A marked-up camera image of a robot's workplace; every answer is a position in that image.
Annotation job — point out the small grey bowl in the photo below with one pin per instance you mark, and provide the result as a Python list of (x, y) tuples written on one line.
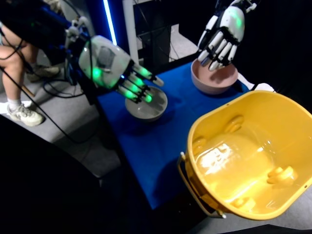
[(151, 112)]

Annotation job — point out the black equipment cabinet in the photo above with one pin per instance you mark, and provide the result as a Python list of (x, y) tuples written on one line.
[(156, 44)]

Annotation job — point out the black rounded cover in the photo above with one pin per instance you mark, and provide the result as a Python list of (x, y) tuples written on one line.
[(36, 185)]

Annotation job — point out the person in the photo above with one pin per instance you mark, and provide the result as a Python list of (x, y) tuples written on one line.
[(12, 63)]

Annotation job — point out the white frame post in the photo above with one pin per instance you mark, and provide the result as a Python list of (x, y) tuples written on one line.
[(129, 29)]

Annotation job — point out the yellow plastic bucket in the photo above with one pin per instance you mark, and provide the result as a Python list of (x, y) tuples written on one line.
[(243, 156)]

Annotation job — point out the blue light strip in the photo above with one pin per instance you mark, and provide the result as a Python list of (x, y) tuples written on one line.
[(109, 22)]

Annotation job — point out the blue table cover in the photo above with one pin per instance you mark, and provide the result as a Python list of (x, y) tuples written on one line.
[(151, 151)]

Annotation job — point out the large pink bowl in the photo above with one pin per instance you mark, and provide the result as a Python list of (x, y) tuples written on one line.
[(214, 85)]

